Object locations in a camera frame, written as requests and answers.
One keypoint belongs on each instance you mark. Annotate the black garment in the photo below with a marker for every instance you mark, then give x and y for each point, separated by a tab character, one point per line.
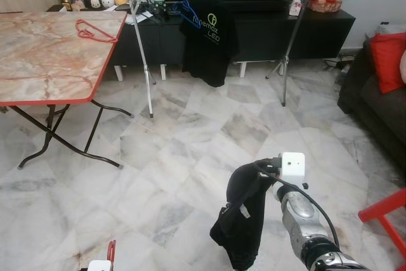
244	220

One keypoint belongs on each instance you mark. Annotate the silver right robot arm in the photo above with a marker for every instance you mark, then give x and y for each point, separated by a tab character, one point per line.
304	220

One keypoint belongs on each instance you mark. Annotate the blue hanger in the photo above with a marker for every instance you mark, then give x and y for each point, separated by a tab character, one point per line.
189	12

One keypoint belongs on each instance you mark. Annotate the dark brown sofa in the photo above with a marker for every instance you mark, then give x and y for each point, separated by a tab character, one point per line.
374	112

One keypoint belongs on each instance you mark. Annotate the red cushion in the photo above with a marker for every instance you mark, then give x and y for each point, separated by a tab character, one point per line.
388	61

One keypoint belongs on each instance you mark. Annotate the black TV cabinet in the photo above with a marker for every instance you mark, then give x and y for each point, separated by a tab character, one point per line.
304	33

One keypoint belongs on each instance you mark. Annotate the pink tissue pack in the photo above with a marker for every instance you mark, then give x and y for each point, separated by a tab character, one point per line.
294	8

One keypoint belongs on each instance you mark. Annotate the black printed T-shirt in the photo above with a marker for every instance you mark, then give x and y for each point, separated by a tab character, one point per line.
209	55

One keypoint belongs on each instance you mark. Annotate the white papers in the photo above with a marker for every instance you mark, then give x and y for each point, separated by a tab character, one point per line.
136	17

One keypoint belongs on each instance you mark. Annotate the black mouse plush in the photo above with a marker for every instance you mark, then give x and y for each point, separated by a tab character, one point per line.
95	2

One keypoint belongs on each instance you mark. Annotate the marble folding table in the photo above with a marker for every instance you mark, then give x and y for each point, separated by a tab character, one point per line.
44	55

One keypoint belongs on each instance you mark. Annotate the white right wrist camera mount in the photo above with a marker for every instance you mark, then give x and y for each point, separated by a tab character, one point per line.
293	166

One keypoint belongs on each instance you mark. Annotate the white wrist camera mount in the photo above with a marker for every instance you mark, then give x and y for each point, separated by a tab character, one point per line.
99	266
293	166

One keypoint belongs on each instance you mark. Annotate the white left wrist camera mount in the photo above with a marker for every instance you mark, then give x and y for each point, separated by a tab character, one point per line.
99	266

